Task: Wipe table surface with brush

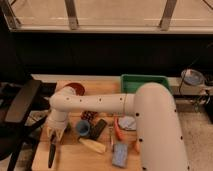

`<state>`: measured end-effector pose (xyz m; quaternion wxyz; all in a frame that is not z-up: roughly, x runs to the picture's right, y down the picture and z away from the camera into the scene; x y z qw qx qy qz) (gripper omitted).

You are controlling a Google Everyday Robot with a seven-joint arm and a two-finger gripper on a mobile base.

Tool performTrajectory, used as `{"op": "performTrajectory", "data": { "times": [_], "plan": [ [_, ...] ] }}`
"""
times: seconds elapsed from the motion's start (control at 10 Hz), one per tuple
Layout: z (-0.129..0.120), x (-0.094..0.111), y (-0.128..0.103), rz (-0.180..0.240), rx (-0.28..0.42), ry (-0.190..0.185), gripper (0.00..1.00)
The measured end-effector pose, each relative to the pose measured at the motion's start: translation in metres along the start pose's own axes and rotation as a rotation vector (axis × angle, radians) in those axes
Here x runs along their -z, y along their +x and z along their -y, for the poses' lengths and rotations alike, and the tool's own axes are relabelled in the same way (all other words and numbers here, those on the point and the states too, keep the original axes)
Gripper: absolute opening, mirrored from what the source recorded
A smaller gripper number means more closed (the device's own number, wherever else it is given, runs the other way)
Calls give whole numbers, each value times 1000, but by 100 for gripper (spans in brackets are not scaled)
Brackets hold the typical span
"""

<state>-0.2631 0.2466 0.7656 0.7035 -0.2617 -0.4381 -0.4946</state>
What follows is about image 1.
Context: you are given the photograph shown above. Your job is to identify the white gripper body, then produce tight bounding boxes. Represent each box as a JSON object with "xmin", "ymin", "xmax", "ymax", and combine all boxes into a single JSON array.
[{"xmin": 47, "ymin": 111, "xmax": 68, "ymax": 130}]

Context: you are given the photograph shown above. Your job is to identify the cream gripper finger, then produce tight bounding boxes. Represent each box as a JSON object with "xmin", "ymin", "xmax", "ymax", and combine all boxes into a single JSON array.
[
  {"xmin": 47, "ymin": 127, "xmax": 54, "ymax": 138},
  {"xmin": 56, "ymin": 130, "xmax": 64, "ymax": 141}
]

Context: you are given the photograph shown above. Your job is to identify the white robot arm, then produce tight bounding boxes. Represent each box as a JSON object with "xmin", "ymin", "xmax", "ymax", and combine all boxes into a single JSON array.
[{"xmin": 47, "ymin": 82, "xmax": 189, "ymax": 171}]

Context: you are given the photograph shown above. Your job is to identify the blue cup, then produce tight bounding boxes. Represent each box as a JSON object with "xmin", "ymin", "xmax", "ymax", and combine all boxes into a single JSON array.
[{"xmin": 75, "ymin": 120, "xmax": 91, "ymax": 137}]

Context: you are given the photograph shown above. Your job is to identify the dark red grapes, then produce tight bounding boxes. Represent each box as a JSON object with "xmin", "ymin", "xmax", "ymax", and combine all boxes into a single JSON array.
[{"xmin": 81, "ymin": 111, "xmax": 98, "ymax": 121}]

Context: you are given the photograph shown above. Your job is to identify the red bowl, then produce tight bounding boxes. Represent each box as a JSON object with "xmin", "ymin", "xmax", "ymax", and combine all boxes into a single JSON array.
[{"xmin": 64, "ymin": 83, "xmax": 85, "ymax": 96}]

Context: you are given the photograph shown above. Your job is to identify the black office chair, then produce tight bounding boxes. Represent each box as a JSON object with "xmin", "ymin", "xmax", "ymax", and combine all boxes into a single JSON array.
[{"xmin": 0, "ymin": 80, "xmax": 56, "ymax": 171}]

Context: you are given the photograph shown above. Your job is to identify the yellow corn cob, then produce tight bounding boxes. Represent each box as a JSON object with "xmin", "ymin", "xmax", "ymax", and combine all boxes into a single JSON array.
[{"xmin": 79, "ymin": 138, "xmax": 106, "ymax": 154}]

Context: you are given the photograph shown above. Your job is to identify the black rectangular block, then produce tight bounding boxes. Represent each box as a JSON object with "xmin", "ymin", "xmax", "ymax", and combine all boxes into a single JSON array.
[{"xmin": 90, "ymin": 119, "xmax": 107, "ymax": 140}]

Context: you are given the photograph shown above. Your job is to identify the red chili pepper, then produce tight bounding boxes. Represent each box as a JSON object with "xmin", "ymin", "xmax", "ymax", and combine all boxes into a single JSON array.
[{"xmin": 114, "ymin": 117, "xmax": 124, "ymax": 141}]

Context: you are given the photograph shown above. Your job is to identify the blue sponge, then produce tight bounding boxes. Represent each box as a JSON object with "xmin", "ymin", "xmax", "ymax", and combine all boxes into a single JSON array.
[{"xmin": 112, "ymin": 143, "xmax": 128, "ymax": 168}]

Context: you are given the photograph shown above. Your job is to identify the light blue cloth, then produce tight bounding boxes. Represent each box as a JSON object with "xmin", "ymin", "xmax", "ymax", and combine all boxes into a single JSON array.
[{"xmin": 118, "ymin": 116, "xmax": 136, "ymax": 131}]

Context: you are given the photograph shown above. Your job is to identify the green plastic bin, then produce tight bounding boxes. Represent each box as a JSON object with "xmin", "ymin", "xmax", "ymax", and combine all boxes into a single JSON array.
[{"xmin": 120, "ymin": 74, "xmax": 171, "ymax": 93}]

